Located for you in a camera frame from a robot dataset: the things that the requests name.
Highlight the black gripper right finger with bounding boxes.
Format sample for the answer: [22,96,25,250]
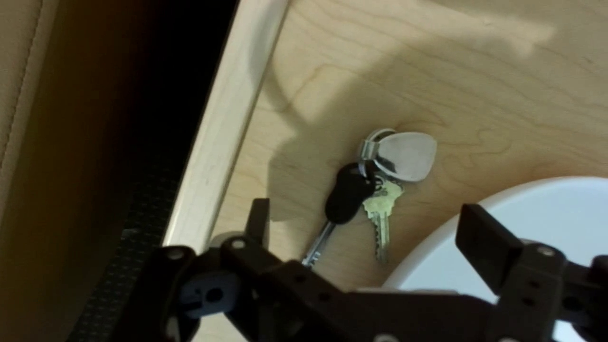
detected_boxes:
[455,203,608,342]

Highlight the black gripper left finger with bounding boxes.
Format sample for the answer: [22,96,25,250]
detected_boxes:
[120,195,348,342]

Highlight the key bunch with silver fob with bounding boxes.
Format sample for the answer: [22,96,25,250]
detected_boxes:
[299,127,442,267]

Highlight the white round plate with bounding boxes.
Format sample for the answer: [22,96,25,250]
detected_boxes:
[383,174,608,342]

